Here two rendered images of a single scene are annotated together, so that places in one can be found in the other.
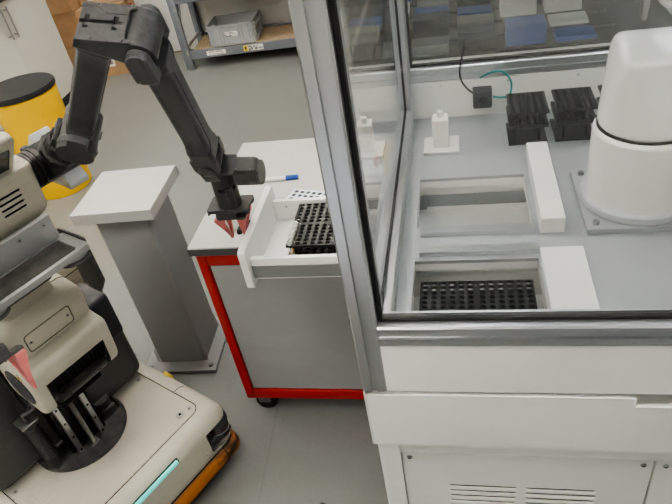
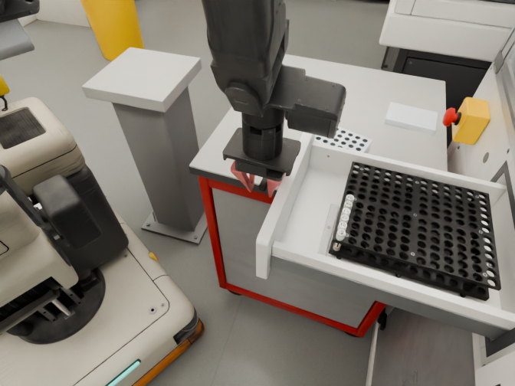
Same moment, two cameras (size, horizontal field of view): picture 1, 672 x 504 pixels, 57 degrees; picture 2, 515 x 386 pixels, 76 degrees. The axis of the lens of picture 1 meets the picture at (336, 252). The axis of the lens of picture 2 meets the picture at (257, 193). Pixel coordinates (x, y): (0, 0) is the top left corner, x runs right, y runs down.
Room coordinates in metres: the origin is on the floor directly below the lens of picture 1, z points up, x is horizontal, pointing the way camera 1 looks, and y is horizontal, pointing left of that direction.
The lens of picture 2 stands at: (0.91, 0.20, 1.30)
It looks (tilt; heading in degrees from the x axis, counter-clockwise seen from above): 49 degrees down; 5
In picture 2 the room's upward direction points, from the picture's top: straight up
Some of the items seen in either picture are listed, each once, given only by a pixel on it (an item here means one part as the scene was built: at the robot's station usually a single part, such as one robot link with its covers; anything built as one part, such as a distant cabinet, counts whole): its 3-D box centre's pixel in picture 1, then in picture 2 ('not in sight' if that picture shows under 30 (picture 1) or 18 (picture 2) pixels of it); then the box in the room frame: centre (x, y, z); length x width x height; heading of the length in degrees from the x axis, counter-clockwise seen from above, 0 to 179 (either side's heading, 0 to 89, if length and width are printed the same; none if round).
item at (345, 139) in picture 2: (307, 203); (339, 145); (1.54, 0.05, 0.78); 0.12 x 0.08 x 0.04; 60
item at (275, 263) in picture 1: (342, 234); (412, 230); (1.24, -0.02, 0.86); 0.40 x 0.26 x 0.06; 75
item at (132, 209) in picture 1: (160, 275); (168, 157); (1.88, 0.66, 0.38); 0.30 x 0.30 x 0.76; 78
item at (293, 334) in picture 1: (325, 277); (316, 204); (1.68, 0.05, 0.38); 0.62 x 0.58 x 0.76; 165
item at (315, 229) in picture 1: (339, 232); (408, 227); (1.24, -0.02, 0.87); 0.22 x 0.18 x 0.06; 75
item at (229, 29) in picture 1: (235, 28); not in sight; (5.31, 0.47, 0.22); 0.40 x 0.30 x 0.17; 78
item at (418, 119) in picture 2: not in sight; (411, 117); (1.69, -0.15, 0.77); 0.13 x 0.09 x 0.02; 71
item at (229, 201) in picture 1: (228, 196); (262, 137); (1.27, 0.22, 1.01); 0.10 x 0.07 x 0.07; 76
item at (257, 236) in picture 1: (260, 234); (289, 192); (1.29, 0.18, 0.87); 0.29 x 0.02 x 0.11; 165
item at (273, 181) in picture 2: (237, 220); (264, 173); (1.27, 0.22, 0.94); 0.07 x 0.07 x 0.09; 76
